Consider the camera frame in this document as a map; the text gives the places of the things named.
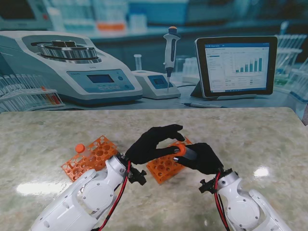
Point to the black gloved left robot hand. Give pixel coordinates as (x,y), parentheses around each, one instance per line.
(144,149)

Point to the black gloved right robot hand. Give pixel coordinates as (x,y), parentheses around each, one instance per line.
(205,158)

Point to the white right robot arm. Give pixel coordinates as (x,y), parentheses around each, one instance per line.
(244,207)

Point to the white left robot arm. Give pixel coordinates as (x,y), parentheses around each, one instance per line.
(93,197)

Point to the orange plastic test tube rack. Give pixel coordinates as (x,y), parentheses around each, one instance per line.
(156,172)
(72,173)

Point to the printed laboratory backdrop poster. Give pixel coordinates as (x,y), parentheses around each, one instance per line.
(154,48)

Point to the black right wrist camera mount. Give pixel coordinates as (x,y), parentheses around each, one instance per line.
(206,186)

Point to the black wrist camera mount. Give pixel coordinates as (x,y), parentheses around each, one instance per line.
(137,176)
(206,186)

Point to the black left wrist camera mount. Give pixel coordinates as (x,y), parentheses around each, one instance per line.
(137,176)

